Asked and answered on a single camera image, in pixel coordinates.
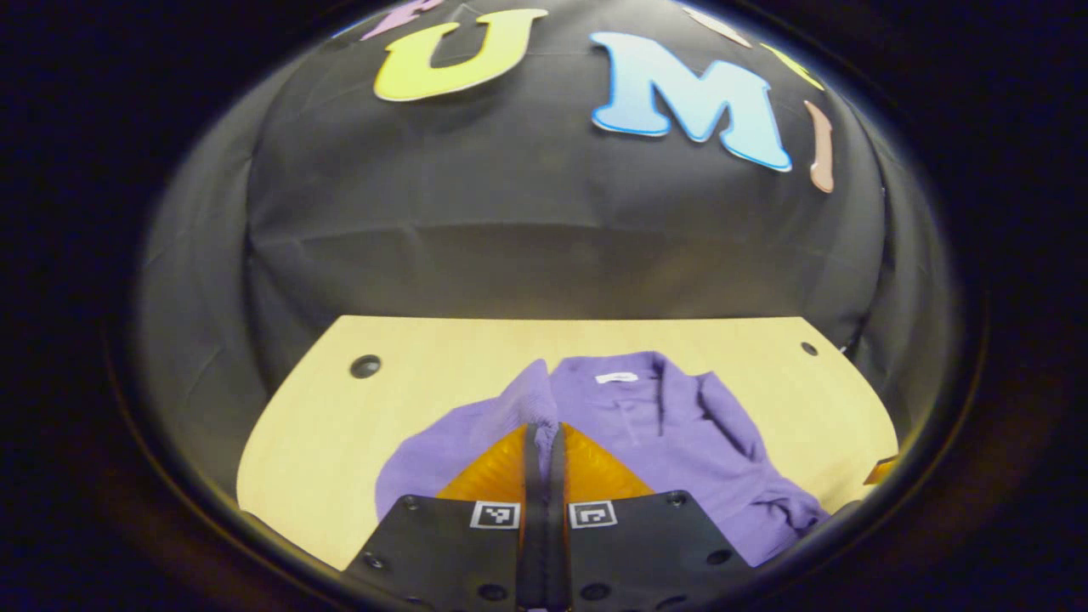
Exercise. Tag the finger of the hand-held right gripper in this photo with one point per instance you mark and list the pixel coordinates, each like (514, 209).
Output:
(882, 472)

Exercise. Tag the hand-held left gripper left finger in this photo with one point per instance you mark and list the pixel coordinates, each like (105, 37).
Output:
(531, 527)

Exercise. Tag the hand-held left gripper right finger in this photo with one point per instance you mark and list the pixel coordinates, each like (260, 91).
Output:
(554, 527)

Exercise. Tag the purple button shirt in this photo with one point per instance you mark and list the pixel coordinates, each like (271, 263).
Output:
(663, 425)

